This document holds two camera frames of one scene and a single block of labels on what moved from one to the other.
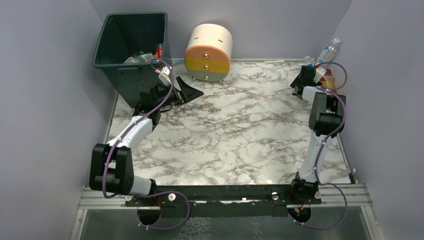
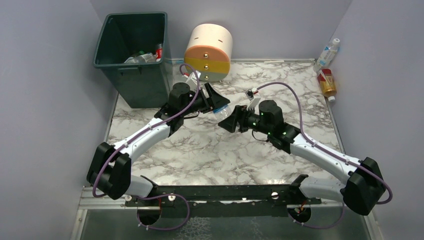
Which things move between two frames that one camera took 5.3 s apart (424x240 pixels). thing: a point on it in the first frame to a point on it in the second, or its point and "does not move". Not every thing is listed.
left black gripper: [178, 93] to [208, 100]
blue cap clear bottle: [310, 61] to [222, 112]
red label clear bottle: [159, 51] does not move
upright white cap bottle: [329, 52] does not move
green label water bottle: [139, 53] does not move
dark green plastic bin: [123, 35] does not move
